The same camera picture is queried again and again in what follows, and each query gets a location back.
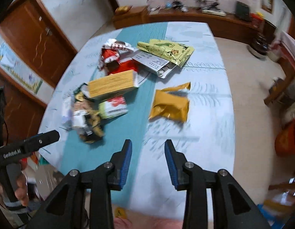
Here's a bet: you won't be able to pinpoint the wooden sideboard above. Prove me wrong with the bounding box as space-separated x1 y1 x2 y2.
113 5 277 44

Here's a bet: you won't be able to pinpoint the light blue teal tablecloth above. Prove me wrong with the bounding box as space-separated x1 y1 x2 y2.
39 21 236 222

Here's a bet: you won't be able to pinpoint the gold black wrapper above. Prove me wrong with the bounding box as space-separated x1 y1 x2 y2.
73 83 106 144

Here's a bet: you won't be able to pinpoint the yellow packet on sideboard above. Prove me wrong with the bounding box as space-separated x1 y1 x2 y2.
115 6 132 15

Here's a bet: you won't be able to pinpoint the black box device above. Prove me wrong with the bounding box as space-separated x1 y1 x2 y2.
235 1 252 22

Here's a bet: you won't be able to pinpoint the white power strip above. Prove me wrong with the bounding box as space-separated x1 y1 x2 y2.
201 8 227 17

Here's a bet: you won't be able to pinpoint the round black white appliance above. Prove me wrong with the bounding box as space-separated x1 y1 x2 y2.
248 32 268 59

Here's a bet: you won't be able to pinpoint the red white crumpled wrapper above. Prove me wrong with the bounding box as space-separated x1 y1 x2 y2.
98 39 138 75

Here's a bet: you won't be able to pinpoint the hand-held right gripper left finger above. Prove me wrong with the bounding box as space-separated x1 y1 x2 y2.
26 139 133 229

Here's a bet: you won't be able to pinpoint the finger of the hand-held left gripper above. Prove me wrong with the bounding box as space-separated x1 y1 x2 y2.
24 130 60 152

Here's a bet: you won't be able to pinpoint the silver foil tube package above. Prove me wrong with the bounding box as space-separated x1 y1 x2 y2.
132 51 179 79

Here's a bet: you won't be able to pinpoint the golden yellow pouch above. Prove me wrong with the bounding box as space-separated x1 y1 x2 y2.
148 82 191 123

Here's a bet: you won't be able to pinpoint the brown wooden door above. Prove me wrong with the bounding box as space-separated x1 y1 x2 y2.
0 0 78 89

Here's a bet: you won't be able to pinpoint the person's left hand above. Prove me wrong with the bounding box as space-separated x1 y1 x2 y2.
14 173 30 207

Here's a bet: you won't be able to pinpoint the yellow green packet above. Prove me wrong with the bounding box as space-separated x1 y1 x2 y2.
137 39 195 67

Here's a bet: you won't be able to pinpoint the white red small packet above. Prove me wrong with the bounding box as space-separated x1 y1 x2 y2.
98 95 129 120

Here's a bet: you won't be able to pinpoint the wall poster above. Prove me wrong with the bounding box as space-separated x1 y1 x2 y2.
0 42 44 94

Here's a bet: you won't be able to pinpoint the wooden chair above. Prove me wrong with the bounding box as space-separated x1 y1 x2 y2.
264 76 295 108

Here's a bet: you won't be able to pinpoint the red yellow packages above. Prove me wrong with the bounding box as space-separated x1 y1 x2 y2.
251 13 264 29

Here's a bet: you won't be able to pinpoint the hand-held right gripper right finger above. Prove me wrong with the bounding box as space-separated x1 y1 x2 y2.
164 139 272 229

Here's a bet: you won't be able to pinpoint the orange cloth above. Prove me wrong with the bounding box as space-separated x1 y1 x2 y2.
275 119 295 158

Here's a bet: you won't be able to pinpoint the yellow cardboard box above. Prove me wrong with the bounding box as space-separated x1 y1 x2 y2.
87 70 139 99

